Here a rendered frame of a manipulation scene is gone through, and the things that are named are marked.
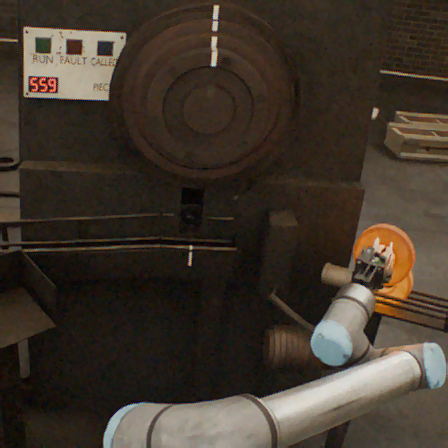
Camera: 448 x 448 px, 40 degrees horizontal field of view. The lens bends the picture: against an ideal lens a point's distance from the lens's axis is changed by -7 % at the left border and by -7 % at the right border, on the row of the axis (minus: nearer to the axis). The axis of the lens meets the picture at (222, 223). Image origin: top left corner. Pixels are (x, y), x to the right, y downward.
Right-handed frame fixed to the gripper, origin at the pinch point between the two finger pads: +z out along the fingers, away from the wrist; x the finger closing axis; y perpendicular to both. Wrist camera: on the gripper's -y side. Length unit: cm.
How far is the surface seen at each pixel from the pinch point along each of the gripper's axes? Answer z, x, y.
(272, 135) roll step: 4.4, 33.5, 19.5
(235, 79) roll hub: -2, 40, 37
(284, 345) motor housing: -15.8, 18.7, -29.9
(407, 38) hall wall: 626, 144, -220
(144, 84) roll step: -11, 59, 36
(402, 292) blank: 4.0, -6.1, -16.5
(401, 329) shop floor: 73, 1, -109
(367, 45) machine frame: 38, 21, 33
